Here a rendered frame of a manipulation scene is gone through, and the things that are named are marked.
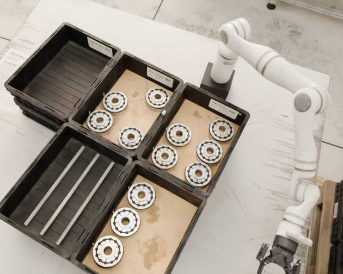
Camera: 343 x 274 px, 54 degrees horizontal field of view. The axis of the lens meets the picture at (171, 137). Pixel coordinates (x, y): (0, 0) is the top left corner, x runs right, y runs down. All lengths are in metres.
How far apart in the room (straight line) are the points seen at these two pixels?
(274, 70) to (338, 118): 1.60
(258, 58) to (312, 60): 1.77
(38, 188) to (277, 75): 0.95
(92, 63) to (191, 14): 1.58
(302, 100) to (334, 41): 2.12
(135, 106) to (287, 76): 0.62
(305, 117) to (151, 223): 0.64
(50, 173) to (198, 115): 0.64
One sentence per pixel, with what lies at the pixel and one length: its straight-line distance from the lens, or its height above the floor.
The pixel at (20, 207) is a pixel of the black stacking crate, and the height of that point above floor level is 0.83.
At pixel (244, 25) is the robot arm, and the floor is 1.13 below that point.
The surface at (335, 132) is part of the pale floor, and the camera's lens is 2.69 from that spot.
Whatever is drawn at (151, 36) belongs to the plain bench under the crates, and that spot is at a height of 0.70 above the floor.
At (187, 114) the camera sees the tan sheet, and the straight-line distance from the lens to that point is 1.42.
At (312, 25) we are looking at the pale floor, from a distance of 3.26.
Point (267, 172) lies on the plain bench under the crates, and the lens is 1.54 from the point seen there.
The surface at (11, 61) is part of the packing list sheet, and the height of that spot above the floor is 0.70.
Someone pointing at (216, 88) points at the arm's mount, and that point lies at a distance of 1.56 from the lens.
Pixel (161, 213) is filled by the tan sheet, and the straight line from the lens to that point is 1.26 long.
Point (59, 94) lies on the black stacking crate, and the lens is 1.50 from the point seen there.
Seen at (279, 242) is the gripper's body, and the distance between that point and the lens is 1.18.
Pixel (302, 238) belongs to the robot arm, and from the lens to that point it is 1.15.
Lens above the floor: 2.06
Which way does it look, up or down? 64 degrees down
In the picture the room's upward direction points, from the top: 11 degrees clockwise
